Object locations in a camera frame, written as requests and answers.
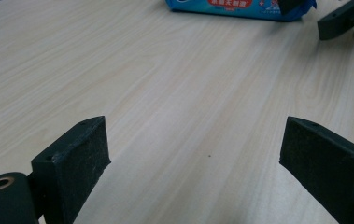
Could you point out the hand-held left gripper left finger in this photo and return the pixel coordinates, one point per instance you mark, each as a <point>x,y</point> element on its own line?
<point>72,174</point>

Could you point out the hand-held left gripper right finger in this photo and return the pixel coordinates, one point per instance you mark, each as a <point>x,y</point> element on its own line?
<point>330,171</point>

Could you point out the blue wet wipe pack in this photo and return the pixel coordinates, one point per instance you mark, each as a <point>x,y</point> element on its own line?
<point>227,11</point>

